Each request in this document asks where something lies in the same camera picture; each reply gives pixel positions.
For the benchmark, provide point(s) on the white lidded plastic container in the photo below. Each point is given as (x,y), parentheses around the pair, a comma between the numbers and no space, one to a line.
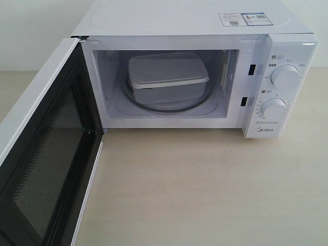
(167,78)

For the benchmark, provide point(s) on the white microwave door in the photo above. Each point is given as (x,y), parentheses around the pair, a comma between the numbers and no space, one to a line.
(50,146)

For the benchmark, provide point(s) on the white microwave oven body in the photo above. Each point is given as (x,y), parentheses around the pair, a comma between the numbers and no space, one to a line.
(239,60)

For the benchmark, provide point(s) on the glass turntable plate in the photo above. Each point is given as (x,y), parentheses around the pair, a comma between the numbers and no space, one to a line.
(164,107)

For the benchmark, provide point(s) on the lower white timer knob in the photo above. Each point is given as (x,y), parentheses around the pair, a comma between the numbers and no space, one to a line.
(274,108)

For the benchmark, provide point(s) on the warning label sticker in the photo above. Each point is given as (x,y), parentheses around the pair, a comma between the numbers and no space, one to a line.
(244,19)

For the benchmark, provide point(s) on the upper white control knob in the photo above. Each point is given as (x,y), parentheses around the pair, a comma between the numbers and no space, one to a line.
(285,77)

